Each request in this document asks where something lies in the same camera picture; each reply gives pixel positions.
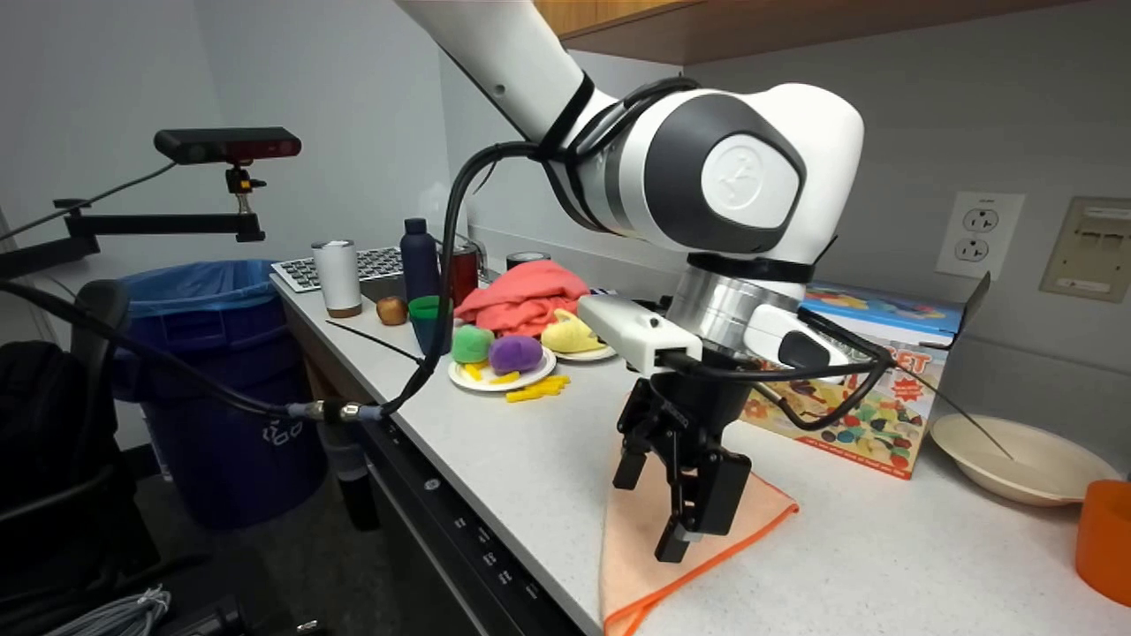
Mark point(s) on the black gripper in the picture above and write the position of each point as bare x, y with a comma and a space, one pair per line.
694, 410

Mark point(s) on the orange microfiber towel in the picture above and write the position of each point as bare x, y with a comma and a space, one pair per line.
640, 567

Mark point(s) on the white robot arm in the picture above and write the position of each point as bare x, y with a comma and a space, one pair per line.
753, 177

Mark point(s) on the yellow crinkle toy fry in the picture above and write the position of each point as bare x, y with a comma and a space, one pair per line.
536, 391

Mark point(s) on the yellow plush toy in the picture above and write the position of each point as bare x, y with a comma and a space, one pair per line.
572, 337

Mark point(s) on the white paper plate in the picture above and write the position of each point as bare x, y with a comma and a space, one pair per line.
525, 381

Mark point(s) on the purple plush ball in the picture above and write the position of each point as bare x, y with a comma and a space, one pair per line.
516, 354

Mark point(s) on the blue toy food box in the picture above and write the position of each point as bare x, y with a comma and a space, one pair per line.
896, 428

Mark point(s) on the coral red cloth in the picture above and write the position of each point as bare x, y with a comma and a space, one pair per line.
516, 295

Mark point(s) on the dark counter cabinet front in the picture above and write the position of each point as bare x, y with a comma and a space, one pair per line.
448, 552

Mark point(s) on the red can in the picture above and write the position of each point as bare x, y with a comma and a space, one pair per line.
466, 277

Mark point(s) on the green topped cup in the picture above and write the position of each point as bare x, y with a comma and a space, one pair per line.
426, 321

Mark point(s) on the small brown object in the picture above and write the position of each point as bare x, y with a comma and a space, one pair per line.
390, 313

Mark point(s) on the dark blue bottle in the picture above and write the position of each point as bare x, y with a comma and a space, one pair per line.
417, 258

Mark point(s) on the beige empty plate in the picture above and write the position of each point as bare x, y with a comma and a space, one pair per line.
1011, 453

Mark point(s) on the computer keyboard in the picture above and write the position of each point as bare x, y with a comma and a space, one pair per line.
380, 271

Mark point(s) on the white tumbler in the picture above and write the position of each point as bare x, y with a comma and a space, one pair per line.
337, 277

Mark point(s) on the orange cup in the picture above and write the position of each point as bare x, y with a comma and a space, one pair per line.
1108, 543

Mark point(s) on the wooden upper cabinet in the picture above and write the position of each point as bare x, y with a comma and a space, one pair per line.
707, 22

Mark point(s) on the blue trash bin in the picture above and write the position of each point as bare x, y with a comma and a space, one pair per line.
215, 354

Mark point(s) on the white braided sleeve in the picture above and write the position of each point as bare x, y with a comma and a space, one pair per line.
117, 613

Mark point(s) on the black office chair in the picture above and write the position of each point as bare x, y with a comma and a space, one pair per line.
57, 447

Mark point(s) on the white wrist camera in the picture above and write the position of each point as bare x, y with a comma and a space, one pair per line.
629, 329

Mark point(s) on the white wall outlet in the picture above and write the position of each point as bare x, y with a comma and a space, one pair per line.
979, 234

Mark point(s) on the beige wall switch plate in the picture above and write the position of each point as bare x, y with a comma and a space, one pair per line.
1089, 254

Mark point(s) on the black stereo camera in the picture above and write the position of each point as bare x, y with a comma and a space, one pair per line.
224, 144

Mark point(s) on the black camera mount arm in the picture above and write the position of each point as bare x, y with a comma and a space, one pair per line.
165, 222

